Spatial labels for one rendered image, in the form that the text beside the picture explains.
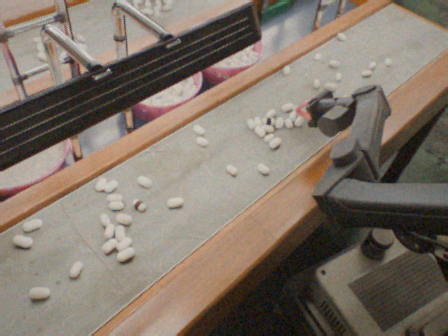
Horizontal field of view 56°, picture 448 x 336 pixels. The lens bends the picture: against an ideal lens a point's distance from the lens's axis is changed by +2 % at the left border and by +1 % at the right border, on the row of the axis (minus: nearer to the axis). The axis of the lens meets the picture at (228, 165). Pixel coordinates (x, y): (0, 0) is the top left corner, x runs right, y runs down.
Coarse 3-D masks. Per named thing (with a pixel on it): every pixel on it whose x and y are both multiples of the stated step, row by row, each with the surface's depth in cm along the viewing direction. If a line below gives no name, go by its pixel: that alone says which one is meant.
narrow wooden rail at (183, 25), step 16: (240, 0) 157; (256, 0) 160; (272, 0) 168; (192, 16) 146; (208, 16) 148; (176, 32) 139; (112, 48) 129; (128, 48) 130; (144, 48) 132; (32, 80) 116; (48, 80) 117; (0, 96) 111; (16, 96) 111
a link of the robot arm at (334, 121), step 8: (360, 88) 102; (368, 88) 98; (352, 96) 101; (352, 104) 100; (328, 112) 101; (336, 112) 100; (344, 112) 99; (352, 112) 100; (320, 120) 102; (328, 120) 100; (336, 120) 98; (344, 120) 99; (352, 120) 100; (320, 128) 103; (328, 128) 101; (336, 128) 99; (344, 128) 99; (328, 136) 103
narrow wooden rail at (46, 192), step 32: (384, 0) 169; (320, 32) 149; (256, 64) 132; (288, 64) 138; (224, 96) 121; (160, 128) 109; (96, 160) 100; (32, 192) 92; (64, 192) 95; (0, 224) 87
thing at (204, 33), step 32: (192, 32) 79; (224, 32) 83; (256, 32) 89; (128, 64) 71; (160, 64) 75; (192, 64) 80; (32, 96) 62; (64, 96) 65; (96, 96) 68; (128, 96) 72; (0, 128) 60; (32, 128) 62; (64, 128) 66; (0, 160) 60
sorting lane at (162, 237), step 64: (320, 64) 140; (384, 64) 144; (192, 128) 114; (128, 192) 98; (192, 192) 100; (256, 192) 102; (0, 256) 85; (64, 256) 86; (0, 320) 77; (64, 320) 78
